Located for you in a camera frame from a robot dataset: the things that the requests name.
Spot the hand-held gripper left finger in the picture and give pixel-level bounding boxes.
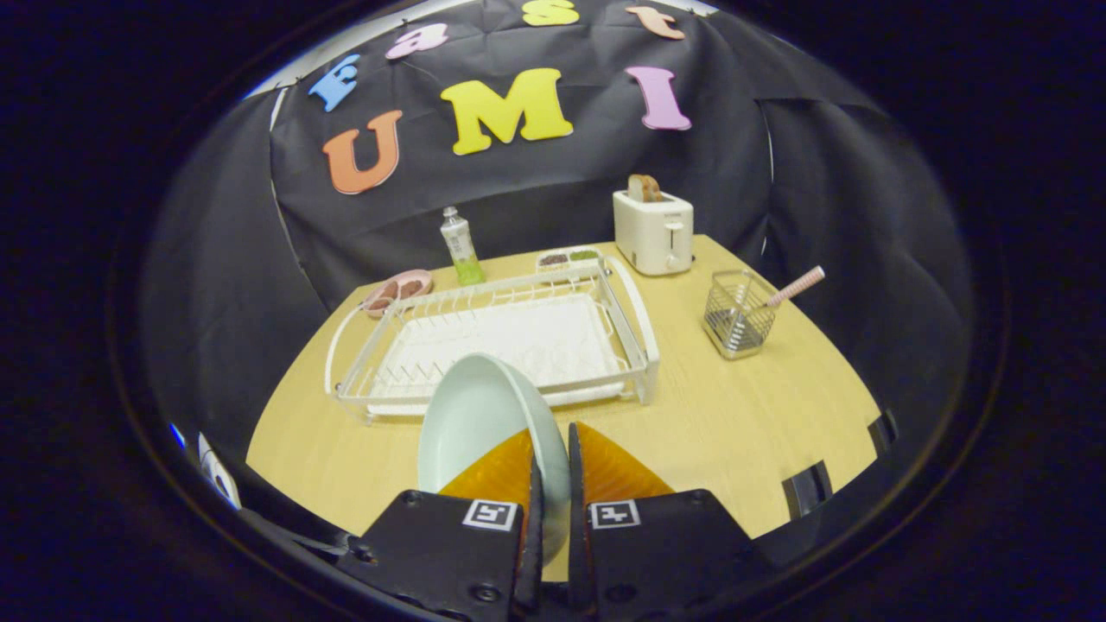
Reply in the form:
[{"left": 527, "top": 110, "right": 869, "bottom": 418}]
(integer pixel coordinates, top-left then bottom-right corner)
[{"left": 337, "top": 428, "right": 546, "bottom": 622}]

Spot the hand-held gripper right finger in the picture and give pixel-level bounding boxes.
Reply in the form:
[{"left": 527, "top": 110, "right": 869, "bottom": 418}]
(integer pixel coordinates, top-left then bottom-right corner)
[{"left": 566, "top": 421, "right": 774, "bottom": 622}]

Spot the pale green plate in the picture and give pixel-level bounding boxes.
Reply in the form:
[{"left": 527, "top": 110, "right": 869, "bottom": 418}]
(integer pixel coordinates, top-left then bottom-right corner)
[{"left": 417, "top": 352, "right": 573, "bottom": 567}]

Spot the white dish rack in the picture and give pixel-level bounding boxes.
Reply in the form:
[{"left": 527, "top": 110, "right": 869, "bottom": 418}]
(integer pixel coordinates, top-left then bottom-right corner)
[{"left": 324, "top": 257, "right": 663, "bottom": 427}]

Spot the wire mesh basket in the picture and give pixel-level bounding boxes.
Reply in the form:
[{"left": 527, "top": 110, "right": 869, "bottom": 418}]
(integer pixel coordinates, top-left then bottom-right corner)
[{"left": 702, "top": 269, "right": 779, "bottom": 362}]

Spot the pink checkered handle spoon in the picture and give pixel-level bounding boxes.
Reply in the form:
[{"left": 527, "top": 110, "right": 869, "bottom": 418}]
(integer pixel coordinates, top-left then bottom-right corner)
[{"left": 734, "top": 265, "right": 827, "bottom": 331}]

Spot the pink plate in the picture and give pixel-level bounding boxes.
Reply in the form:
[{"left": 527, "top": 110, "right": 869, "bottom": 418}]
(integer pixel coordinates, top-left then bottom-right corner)
[{"left": 361, "top": 269, "right": 435, "bottom": 321}]

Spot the black table clamp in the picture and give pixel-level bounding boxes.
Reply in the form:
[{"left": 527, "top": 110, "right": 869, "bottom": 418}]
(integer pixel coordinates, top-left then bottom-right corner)
[
  {"left": 868, "top": 409, "right": 900, "bottom": 456},
  {"left": 781, "top": 461, "right": 832, "bottom": 521}
]

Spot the white blurry object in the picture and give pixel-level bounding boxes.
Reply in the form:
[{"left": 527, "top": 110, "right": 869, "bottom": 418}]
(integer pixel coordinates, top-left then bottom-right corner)
[{"left": 197, "top": 431, "right": 244, "bottom": 511}]

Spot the white divided tray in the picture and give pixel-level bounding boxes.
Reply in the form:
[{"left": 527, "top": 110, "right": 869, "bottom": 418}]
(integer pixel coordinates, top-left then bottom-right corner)
[{"left": 534, "top": 246, "right": 606, "bottom": 276}]

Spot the clear bottle with green liquid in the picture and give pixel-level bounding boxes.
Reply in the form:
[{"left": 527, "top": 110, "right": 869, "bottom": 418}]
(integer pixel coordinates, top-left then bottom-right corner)
[{"left": 439, "top": 206, "right": 486, "bottom": 287}]

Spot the cream toaster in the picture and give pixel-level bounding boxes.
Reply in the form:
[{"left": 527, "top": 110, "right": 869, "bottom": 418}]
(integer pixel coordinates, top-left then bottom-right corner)
[{"left": 612, "top": 190, "right": 696, "bottom": 278}]

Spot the black backdrop cloth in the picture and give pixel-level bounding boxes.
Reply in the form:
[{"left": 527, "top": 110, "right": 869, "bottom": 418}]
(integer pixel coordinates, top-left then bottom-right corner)
[{"left": 143, "top": 0, "right": 976, "bottom": 433}]

